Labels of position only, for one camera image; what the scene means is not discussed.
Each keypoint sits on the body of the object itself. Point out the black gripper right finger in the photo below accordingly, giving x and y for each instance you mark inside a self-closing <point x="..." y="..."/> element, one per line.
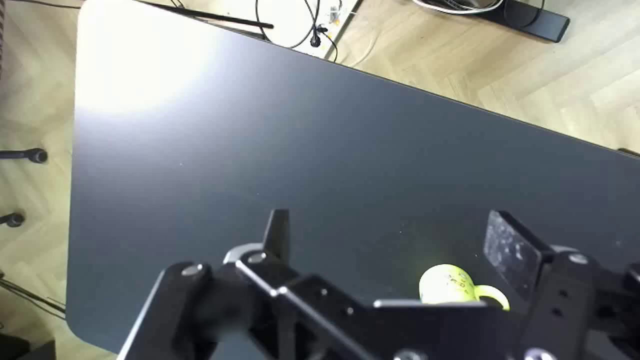
<point x="516" y="256"/>

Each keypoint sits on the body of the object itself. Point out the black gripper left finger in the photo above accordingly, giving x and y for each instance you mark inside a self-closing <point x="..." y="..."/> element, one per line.
<point x="278" y="235"/>

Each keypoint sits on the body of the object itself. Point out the lime green ceramic mug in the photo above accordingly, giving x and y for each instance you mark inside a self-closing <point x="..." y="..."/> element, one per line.
<point x="452" y="284"/>

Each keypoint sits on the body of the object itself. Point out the thin black rod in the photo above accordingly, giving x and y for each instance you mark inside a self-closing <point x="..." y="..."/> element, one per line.
<point x="220" y="16"/>

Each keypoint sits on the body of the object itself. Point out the black flat stand base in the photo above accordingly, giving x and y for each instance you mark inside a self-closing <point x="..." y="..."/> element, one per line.
<point x="533" y="20"/>

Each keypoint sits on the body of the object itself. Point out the black tripod foot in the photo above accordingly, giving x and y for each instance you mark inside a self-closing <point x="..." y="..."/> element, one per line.
<point x="12" y="218"/>
<point x="30" y="154"/>

